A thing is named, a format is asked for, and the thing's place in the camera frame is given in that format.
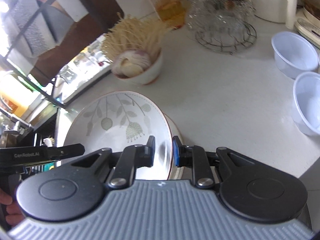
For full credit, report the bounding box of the black metal shelf rack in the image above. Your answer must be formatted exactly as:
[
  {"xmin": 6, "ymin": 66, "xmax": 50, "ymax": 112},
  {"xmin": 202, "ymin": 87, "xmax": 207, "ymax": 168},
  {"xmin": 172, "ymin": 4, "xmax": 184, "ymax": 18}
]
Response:
[{"xmin": 0, "ymin": 0, "xmax": 75, "ymax": 110}]

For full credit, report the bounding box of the white bowl with garlic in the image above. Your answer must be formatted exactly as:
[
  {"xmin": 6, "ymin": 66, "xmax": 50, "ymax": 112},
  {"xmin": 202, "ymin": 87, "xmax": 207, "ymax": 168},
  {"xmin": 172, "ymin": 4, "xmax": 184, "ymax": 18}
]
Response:
[{"xmin": 111, "ymin": 49, "xmax": 163, "ymax": 85}]

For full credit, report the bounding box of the person's left hand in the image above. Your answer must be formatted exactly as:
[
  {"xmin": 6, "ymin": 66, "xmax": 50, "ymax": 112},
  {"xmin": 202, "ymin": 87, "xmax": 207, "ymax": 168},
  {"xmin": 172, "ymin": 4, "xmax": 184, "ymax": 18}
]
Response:
[{"xmin": 0, "ymin": 189, "xmax": 24, "ymax": 226}]

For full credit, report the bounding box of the clear plastic bowl upper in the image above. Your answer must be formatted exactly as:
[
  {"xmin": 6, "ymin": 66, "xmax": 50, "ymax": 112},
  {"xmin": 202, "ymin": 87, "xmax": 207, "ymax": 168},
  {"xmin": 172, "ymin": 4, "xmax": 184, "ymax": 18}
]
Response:
[{"xmin": 271, "ymin": 31, "xmax": 319, "ymax": 79}]

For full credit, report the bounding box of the dark wooden cabinet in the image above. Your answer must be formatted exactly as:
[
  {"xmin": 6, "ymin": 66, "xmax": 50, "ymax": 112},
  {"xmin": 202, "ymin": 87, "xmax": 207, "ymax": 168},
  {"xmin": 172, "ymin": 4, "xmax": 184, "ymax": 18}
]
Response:
[{"xmin": 30, "ymin": 0, "xmax": 124, "ymax": 86}]

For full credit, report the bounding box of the white plate underneath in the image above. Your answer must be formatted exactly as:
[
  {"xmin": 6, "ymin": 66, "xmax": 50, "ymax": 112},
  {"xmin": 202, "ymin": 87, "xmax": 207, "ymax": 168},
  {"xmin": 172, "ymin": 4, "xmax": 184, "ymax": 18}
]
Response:
[{"xmin": 164, "ymin": 114, "xmax": 184, "ymax": 180}]

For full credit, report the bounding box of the red lidded plastic jar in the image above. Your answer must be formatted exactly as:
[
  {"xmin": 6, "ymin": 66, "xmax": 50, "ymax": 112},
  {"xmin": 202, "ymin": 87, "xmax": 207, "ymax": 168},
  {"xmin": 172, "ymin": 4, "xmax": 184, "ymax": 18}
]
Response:
[{"xmin": 149, "ymin": 0, "xmax": 185, "ymax": 29}]

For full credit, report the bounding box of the white floral ceramic plate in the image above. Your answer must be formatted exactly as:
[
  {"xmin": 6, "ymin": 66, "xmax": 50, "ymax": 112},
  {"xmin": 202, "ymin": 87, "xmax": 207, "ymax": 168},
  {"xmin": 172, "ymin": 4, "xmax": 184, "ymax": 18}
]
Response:
[{"xmin": 64, "ymin": 91, "xmax": 172, "ymax": 180}]

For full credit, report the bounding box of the clear plastic bowl lower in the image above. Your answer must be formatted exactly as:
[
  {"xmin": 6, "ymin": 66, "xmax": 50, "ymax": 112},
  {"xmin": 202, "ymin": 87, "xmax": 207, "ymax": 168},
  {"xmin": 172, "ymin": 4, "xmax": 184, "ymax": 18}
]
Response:
[{"xmin": 292, "ymin": 72, "xmax": 319, "ymax": 137}]

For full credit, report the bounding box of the cream kitchen appliance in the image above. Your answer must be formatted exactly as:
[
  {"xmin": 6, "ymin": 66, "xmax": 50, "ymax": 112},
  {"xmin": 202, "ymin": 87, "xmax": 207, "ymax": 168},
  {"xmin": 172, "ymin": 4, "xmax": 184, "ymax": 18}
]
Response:
[{"xmin": 295, "ymin": 0, "xmax": 319, "ymax": 49}]

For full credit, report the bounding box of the clear plastic bowl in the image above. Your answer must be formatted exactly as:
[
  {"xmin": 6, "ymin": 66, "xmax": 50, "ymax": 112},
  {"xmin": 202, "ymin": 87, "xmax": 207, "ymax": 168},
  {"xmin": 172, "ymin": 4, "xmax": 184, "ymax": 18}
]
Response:
[
  {"xmin": 271, "ymin": 31, "xmax": 319, "ymax": 79},
  {"xmin": 292, "ymin": 72, "xmax": 319, "ymax": 137}
]

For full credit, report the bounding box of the wire rack with glasses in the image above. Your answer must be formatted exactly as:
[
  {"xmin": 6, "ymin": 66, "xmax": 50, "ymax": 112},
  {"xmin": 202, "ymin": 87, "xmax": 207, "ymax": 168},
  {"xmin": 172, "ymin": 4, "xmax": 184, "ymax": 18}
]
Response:
[{"xmin": 185, "ymin": 0, "xmax": 258, "ymax": 54}]

